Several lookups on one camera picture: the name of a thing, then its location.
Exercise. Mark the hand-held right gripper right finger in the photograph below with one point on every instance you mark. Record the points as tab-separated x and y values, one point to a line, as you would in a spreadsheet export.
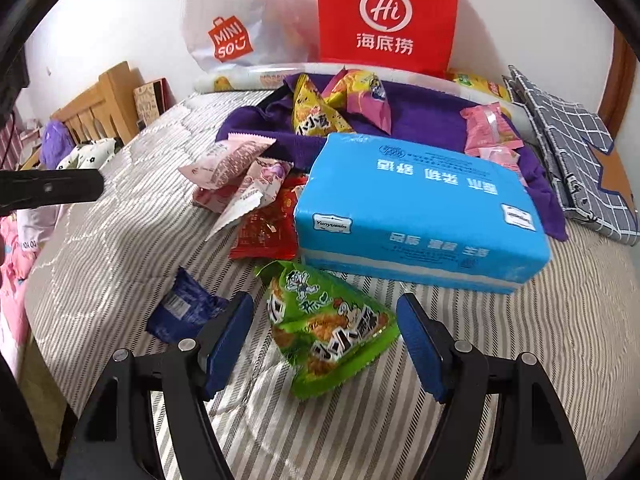
422	347

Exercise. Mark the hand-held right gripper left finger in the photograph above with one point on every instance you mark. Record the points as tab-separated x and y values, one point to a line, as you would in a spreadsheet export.
231	340

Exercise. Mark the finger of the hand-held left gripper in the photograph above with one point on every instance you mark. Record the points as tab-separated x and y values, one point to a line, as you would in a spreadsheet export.
50	187

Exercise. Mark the blue snack packet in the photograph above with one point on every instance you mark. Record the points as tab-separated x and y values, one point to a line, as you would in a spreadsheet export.
185	305

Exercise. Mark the green snack packet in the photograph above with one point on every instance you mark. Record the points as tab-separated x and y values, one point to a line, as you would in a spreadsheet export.
325	330

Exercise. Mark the red snack packet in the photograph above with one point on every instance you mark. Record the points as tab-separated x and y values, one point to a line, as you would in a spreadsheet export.
270	225

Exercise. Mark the purple cloth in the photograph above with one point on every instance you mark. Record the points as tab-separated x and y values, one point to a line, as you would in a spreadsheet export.
425	115

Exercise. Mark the yellow triangular snack packet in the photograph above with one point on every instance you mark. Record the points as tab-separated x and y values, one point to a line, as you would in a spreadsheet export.
310	110

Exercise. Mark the yellow purple snack packet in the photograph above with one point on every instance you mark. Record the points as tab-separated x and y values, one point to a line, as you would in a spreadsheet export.
362	97

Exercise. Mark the purple bag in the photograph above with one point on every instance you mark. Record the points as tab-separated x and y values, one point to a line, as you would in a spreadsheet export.
56	142

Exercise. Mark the white floral cloth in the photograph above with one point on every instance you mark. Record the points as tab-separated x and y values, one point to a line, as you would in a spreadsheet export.
85	155

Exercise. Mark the pink cloth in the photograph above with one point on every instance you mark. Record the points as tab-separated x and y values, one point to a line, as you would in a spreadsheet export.
15	270

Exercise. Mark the wooden headboard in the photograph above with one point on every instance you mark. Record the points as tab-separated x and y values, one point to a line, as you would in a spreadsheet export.
100	105

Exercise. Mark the striped mattress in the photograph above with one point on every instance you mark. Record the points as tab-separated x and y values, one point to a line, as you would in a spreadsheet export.
550	335

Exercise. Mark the printed box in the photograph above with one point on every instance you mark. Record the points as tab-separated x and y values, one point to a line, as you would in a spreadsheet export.
150	102

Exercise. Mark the blue tissue pack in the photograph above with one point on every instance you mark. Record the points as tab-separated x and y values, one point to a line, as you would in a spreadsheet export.
420	210

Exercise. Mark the printed paper roll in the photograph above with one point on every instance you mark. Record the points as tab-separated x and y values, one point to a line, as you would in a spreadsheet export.
235	80

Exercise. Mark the plaid cloth with star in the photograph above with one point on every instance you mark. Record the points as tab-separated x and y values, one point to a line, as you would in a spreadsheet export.
575	160

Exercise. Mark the translucent plastic shopping bag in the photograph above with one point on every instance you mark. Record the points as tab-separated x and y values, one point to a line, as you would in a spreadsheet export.
235	15

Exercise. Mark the red paper bag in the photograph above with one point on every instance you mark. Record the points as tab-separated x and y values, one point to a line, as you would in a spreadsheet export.
385	15

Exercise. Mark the wooden door frame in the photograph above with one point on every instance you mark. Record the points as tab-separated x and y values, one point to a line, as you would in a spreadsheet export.
615	85

